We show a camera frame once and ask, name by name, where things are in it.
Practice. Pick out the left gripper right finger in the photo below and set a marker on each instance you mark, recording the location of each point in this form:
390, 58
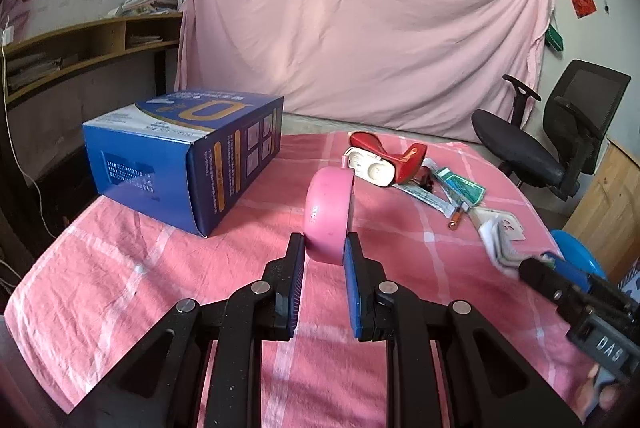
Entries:
446, 365

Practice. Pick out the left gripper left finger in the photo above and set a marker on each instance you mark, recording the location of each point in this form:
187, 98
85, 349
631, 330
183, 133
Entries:
201, 364

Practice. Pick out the white wrapper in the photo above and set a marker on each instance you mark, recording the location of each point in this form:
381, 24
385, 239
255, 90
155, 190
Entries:
498, 231

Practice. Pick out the green snack wrapper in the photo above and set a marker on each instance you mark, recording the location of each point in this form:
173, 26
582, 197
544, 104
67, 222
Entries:
474, 193

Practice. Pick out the red paper cup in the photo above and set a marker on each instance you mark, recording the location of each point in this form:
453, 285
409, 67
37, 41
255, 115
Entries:
406, 165

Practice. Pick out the pink tape roll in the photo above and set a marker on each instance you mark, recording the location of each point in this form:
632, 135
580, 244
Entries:
328, 214

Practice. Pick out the blue plastic bucket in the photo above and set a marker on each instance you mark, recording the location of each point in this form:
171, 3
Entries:
575, 253

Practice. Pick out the wooden cabinet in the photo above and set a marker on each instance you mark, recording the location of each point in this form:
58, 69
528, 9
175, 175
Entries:
607, 218

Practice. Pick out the orange lighter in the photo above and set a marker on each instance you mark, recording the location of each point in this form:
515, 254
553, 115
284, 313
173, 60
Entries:
455, 219

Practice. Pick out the black office chair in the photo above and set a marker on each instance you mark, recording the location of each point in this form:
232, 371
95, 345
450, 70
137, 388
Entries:
576, 118

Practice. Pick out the blue cardboard box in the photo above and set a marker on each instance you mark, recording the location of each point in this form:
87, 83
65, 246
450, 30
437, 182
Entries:
185, 158

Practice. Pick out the white earbud case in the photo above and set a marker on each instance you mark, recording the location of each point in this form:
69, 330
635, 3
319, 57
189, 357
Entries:
370, 167

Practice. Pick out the green hanging brush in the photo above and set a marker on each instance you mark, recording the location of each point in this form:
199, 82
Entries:
553, 39

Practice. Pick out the stack of papers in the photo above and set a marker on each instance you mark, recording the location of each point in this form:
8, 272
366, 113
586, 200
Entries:
144, 7

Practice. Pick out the pink hanging sheet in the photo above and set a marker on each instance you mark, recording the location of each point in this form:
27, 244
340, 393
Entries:
415, 65

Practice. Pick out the wooden wall shelf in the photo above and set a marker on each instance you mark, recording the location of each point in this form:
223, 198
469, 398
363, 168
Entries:
96, 44

